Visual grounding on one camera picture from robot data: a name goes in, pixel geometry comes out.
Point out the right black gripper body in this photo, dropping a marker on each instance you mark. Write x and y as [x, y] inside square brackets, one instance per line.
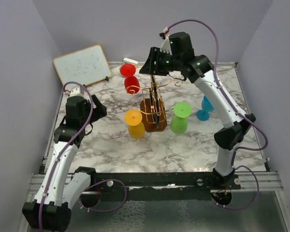
[171, 62]

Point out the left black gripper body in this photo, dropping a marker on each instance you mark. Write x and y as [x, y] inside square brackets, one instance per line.
[98, 112]

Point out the red wine glass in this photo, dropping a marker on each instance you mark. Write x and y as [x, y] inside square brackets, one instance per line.
[131, 83]

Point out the blue wine glass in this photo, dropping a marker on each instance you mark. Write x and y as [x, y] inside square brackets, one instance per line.
[207, 108]

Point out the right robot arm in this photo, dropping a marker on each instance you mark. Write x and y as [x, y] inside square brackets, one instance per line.
[177, 54]

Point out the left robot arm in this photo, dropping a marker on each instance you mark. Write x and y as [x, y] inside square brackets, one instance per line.
[52, 206]

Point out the yellow wine glass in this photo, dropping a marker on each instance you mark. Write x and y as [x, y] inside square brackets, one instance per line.
[133, 119]

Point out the green wine glass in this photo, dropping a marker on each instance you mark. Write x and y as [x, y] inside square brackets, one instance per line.
[179, 122]

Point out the white eraser block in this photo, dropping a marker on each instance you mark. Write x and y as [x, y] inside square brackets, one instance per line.
[130, 61]

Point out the small whiteboard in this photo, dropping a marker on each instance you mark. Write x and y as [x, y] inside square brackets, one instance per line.
[86, 66]

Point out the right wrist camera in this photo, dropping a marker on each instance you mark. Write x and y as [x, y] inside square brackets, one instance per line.
[165, 46]

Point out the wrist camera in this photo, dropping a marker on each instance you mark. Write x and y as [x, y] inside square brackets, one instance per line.
[165, 46]
[76, 91]

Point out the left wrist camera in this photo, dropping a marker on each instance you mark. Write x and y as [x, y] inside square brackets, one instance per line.
[76, 91]

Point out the gold wire wine glass rack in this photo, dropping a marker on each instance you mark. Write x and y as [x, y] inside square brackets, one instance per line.
[152, 107]

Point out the black front mounting rail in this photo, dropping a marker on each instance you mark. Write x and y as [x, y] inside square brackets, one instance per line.
[114, 187]

